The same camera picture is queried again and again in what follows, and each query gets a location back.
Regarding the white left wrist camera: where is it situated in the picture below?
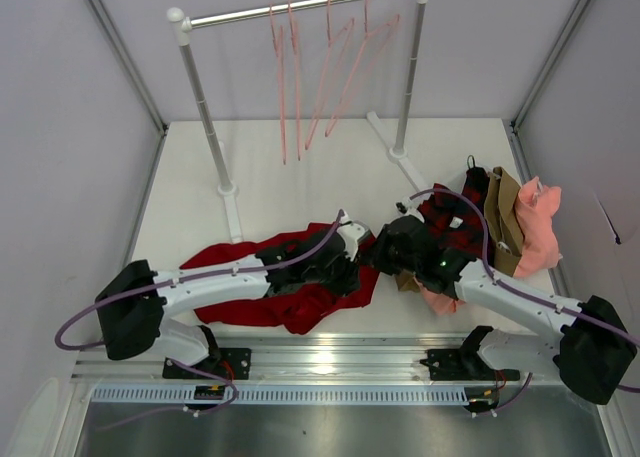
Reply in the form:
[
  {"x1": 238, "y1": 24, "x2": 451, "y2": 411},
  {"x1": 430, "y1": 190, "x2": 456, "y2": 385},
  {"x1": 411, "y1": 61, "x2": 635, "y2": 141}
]
[{"x1": 337, "y1": 217, "x2": 373, "y2": 261}]

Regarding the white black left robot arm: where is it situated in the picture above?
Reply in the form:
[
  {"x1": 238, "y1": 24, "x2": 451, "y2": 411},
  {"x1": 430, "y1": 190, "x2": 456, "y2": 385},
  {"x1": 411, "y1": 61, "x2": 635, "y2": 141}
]
[{"x1": 95, "y1": 222, "x2": 368, "y2": 365}]

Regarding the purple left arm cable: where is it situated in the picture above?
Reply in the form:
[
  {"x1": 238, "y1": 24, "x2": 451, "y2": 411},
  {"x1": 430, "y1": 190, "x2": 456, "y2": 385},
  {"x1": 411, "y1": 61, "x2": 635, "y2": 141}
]
[{"x1": 53, "y1": 207, "x2": 347, "y2": 428}]

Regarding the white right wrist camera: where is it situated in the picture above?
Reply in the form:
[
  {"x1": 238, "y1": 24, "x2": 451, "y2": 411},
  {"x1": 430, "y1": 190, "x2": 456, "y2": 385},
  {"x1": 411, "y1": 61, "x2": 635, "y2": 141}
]
[{"x1": 395, "y1": 197, "x2": 424, "y2": 221}]

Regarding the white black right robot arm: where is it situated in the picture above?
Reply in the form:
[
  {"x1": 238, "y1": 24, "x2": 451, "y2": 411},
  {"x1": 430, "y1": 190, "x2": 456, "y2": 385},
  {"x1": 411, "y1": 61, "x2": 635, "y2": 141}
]
[{"x1": 363, "y1": 215, "x2": 638, "y2": 405}]

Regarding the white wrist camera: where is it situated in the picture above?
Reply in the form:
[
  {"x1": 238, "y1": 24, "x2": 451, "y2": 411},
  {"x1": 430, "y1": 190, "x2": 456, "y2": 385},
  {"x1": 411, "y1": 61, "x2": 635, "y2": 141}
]
[
  {"x1": 337, "y1": 217, "x2": 373, "y2": 261},
  {"x1": 395, "y1": 197, "x2": 424, "y2": 221}
]

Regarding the white slotted cable duct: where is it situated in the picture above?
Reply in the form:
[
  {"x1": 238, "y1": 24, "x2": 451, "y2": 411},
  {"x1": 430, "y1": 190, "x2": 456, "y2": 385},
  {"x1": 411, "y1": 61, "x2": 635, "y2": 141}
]
[{"x1": 91, "y1": 384, "x2": 469, "y2": 406}]

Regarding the pink wire hanger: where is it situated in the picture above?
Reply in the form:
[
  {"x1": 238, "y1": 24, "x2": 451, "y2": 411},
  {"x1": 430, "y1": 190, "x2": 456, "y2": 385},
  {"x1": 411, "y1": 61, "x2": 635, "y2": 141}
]
[
  {"x1": 325, "y1": 0, "x2": 400, "y2": 137},
  {"x1": 304, "y1": 0, "x2": 355, "y2": 151},
  {"x1": 287, "y1": 2, "x2": 302, "y2": 161},
  {"x1": 269, "y1": 6, "x2": 287, "y2": 164}
]

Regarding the tan brown skirt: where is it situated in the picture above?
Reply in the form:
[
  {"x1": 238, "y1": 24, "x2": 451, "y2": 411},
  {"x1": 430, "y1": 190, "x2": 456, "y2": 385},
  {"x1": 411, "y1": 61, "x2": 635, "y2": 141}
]
[{"x1": 394, "y1": 165, "x2": 526, "y2": 294}]

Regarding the silver white clothes rack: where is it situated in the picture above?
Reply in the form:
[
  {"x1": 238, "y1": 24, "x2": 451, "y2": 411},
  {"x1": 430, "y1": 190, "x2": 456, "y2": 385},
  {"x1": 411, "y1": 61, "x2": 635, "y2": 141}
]
[{"x1": 166, "y1": 0, "x2": 429, "y2": 243}]

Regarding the red black plaid skirt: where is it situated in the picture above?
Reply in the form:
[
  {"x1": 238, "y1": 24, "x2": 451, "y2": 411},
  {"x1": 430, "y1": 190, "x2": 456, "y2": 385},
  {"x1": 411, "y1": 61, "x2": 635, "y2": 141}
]
[{"x1": 419, "y1": 167, "x2": 490, "y2": 258}]

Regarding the aluminium mounting rail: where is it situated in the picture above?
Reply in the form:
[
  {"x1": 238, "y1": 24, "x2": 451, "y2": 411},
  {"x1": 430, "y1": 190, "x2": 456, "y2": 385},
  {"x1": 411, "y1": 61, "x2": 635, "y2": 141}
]
[{"x1": 69, "y1": 331, "x2": 616, "y2": 386}]

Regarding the pink skirt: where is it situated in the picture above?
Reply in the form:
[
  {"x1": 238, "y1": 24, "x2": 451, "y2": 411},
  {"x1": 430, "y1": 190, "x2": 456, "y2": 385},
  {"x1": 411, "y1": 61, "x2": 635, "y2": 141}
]
[{"x1": 418, "y1": 175, "x2": 562, "y2": 317}]

